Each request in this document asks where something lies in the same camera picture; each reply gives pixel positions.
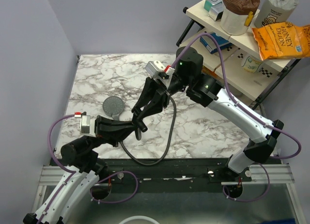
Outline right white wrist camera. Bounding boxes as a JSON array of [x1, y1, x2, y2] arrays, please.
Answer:
[[144, 61, 175, 89]]

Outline silver small box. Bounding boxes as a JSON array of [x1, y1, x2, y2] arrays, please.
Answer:
[[208, 3, 224, 21]]

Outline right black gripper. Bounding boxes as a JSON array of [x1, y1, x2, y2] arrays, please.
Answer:
[[131, 73, 190, 122]]

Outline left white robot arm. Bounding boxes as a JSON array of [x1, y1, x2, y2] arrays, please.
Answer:
[[23, 112, 108, 224]]

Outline blue box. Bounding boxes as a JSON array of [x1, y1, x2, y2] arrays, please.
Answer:
[[199, 32, 231, 55]]

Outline grey cylindrical canister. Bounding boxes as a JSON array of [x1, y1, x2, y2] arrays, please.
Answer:
[[254, 0, 299, 28]]

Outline teal small box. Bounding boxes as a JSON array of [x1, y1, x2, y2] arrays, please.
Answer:
[[204, 0, 222, 12]]

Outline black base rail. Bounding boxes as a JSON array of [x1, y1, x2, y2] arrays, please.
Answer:
[[91, 158, 251, 199]]

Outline orange snack bag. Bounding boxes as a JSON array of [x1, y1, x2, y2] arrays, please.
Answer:
[[202, 66, 218, 79]]

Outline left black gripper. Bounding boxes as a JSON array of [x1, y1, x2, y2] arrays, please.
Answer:
[[81, 115, 138, 151]]

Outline cream three-tier shelf rack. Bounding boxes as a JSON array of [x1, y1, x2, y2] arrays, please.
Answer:
[[176, 0, 299, 107]]

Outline yellow clip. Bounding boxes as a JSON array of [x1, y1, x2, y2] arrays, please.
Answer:
[[244, 11, 254, 27]]

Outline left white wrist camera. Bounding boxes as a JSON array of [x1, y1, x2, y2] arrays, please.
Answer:
[[74, 112, 95, 137]]

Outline white cup brown lid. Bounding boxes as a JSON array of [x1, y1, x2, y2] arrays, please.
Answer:
[[220, 0, 260, 35]]

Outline grey shower head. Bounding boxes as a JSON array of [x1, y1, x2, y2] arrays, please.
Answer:
[[102, 96, 124, 121]]

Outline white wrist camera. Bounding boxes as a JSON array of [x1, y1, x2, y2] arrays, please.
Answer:
[[144, 61, 175, 89], [74, 112, 95, 137]]

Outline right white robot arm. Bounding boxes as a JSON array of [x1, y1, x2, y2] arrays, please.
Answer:
[[132, 48, 284, 181]]

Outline black T-shaped fitting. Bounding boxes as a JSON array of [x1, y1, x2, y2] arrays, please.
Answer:
[[135, 120, 148, 141]]

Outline black metal shower hose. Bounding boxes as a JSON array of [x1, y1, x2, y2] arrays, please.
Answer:
[[120, 96, 177, 166]]

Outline orange honey dijon bag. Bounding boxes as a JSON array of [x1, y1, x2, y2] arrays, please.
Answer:
[[252, 22, 310, 61]]

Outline white round rim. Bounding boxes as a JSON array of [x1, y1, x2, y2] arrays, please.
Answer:
[[119, 215, 159, 224]]

